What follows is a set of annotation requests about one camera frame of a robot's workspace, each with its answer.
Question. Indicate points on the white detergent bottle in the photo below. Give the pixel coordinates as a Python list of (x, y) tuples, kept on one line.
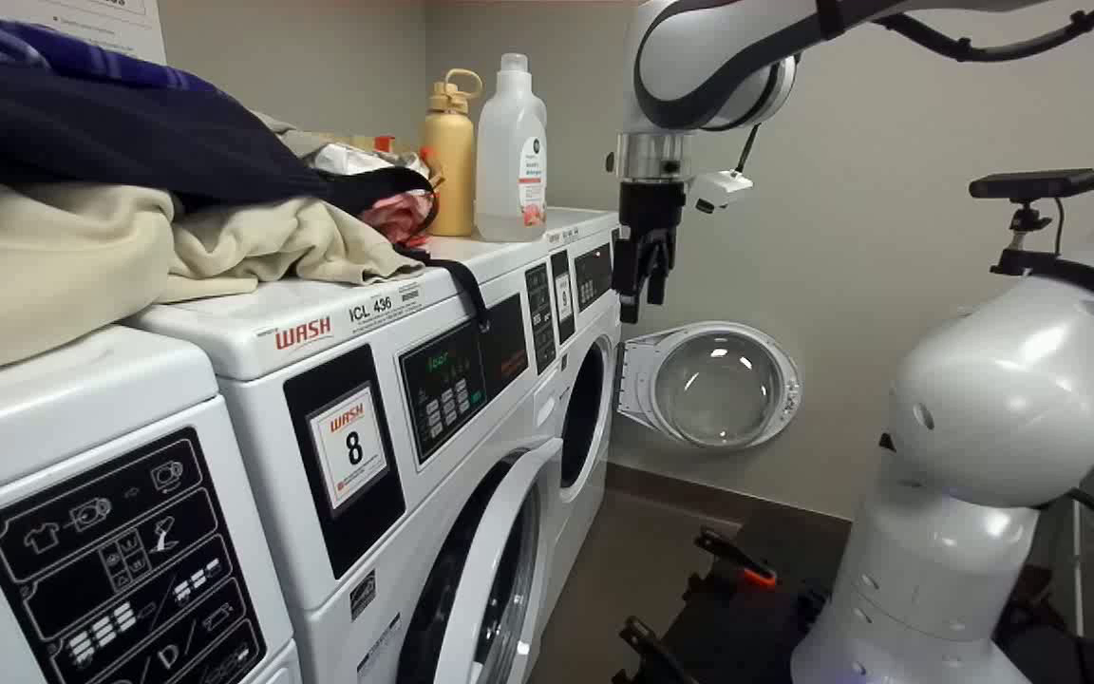
[(510, 163)]

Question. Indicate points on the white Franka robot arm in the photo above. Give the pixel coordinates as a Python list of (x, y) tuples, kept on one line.
[(1017, 403)]

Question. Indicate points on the orange snack bag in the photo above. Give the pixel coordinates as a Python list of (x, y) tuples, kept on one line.
[(397, 219)]

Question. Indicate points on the yellow bottle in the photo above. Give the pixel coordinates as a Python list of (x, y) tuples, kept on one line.
[(453, 163)]

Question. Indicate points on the round glass washer door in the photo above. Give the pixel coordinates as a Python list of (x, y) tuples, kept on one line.
[(483, 593), (721, 386)]

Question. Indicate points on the blue plaid cloth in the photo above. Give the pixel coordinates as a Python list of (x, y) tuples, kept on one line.
[(56, 42)]

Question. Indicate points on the white washing machine number 9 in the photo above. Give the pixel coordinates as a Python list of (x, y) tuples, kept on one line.
[(587, 231)]

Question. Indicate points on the white cloth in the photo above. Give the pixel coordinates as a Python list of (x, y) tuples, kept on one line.
[(351, 157)]

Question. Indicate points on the dark navy garment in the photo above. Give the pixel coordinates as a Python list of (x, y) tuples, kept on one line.
[(132, 139)]

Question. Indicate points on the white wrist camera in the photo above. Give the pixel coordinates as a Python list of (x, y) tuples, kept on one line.
[(722, 193)]

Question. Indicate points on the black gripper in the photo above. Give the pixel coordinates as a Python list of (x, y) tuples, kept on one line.
[(650, 213)]

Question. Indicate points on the white washing machine number 8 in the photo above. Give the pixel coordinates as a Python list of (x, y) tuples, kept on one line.
[(256, 323)]

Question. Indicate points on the black camera on mount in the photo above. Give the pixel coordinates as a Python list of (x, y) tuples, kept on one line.
[(1036, 185)]

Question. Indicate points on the beige cloth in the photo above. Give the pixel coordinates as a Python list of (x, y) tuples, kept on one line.
[(56, 266)]

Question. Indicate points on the white front-load washing machine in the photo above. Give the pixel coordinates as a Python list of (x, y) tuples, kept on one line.
[(68, 419)]

